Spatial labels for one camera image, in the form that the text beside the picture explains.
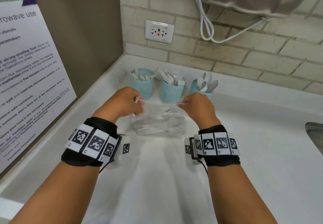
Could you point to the person's left hand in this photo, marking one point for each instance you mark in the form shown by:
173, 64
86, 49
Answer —
118, 102

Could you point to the person's right hand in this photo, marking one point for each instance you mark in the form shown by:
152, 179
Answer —
199, 110

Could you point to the teal mesh cup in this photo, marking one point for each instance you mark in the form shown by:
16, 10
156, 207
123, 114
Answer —
145, 90
171, 92
195, 87

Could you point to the bunch of white plastic knives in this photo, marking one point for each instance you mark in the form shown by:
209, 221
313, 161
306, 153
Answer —
141, 77

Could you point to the bunch of white plastic forks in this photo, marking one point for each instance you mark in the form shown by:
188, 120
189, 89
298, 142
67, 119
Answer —
171, 79

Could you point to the clear plastic bag of cutlery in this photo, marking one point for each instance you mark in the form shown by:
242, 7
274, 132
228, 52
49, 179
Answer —
159, 128

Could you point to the person's left forearm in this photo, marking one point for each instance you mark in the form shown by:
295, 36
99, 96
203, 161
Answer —
58, 196

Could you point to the person's right forearm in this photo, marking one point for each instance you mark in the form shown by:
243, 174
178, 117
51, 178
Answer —
237, 196

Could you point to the black right wrist band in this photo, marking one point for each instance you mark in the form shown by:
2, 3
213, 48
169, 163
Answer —
222, 160

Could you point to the black wrist band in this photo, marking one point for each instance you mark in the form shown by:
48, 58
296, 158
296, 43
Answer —
222, 160
75, 158

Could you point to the black left wrist band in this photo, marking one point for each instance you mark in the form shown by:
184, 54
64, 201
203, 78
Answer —
75, 158

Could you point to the white printed notice poster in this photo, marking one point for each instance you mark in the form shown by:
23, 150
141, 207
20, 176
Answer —
25, 80

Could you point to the dark sink basin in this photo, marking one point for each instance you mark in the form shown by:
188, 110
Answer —
316, 135

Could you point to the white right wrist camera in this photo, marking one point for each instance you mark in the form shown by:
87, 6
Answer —
187, 140

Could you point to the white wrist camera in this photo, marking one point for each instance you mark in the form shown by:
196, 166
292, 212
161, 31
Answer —
119, 159
187, 140

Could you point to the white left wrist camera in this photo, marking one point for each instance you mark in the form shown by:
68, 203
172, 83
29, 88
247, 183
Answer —
119, 159

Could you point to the white wall power outlet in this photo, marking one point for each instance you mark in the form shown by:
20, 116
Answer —
159, 32

